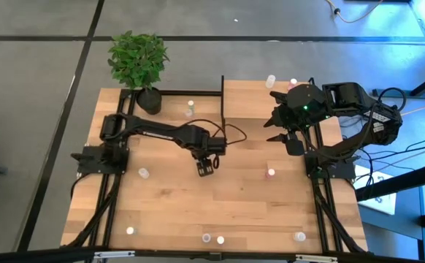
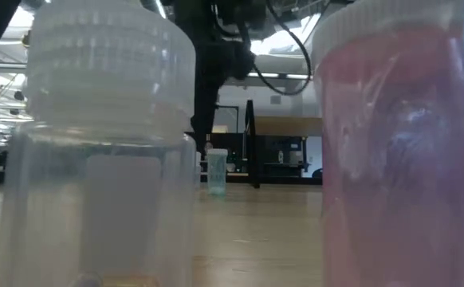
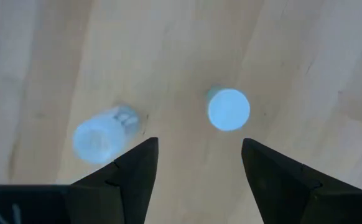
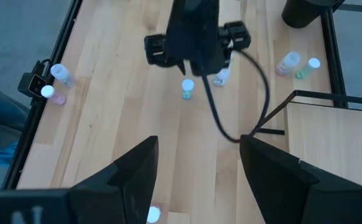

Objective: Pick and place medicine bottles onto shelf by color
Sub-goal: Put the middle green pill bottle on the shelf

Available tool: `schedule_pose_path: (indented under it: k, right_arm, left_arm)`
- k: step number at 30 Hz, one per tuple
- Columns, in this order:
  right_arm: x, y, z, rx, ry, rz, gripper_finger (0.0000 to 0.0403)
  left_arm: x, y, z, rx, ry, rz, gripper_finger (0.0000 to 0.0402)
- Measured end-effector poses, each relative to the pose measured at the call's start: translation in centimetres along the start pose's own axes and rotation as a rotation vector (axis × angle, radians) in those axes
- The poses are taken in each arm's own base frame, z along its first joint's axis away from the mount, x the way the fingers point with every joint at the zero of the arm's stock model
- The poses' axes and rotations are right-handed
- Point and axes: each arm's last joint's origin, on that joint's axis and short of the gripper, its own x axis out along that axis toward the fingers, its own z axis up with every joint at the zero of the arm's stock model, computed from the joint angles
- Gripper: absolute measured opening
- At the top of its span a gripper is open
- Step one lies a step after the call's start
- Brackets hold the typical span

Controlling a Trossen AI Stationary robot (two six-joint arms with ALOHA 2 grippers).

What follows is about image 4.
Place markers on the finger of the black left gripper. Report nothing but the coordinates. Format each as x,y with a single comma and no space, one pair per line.
183,68

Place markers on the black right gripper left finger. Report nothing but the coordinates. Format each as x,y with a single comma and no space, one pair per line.
128,186

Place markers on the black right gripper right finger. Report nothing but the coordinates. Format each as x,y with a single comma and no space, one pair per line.
277,186

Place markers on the teal vial white cap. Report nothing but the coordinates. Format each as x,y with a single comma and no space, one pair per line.
187,88

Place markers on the clear bottle white pills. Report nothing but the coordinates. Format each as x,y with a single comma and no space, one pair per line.
222,77

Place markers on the clear bottle pink pills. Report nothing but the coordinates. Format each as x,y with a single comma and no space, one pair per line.
288,63

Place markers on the green vial white cap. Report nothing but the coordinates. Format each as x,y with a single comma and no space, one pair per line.
307,70

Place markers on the black round container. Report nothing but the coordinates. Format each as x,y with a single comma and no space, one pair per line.
305,14

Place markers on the clear bottle translucent cap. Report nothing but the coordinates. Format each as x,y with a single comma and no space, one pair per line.
61,74

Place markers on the person's leg in jeans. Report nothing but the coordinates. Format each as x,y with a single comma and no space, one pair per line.
0,109

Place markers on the wooden shelf black frame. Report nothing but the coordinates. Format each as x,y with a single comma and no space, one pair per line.
333,140

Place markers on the black table-level camera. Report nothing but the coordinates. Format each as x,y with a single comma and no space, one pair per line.
33,85

